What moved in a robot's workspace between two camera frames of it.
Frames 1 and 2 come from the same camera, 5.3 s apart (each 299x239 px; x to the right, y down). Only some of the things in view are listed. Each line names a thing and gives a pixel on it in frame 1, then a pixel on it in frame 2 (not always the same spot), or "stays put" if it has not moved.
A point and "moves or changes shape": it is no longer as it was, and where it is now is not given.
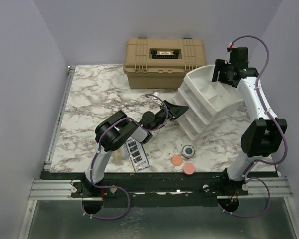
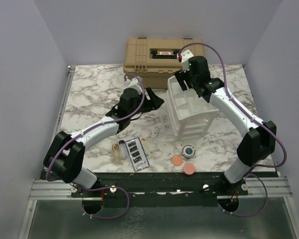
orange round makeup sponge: x=177 y=160 stays put
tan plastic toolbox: x=160 y=63 stays put
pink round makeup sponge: x=189 y=169 stays put
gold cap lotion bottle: x=117 y=157 stays put
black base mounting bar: x=147 y=188 stays put
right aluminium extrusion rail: x=257 y=187 stays put
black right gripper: x=220 y=65 -> x=181 y=76
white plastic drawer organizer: x=211 y=103 moves or changes shape
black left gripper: x=174 y=110 -> x=153 y=103
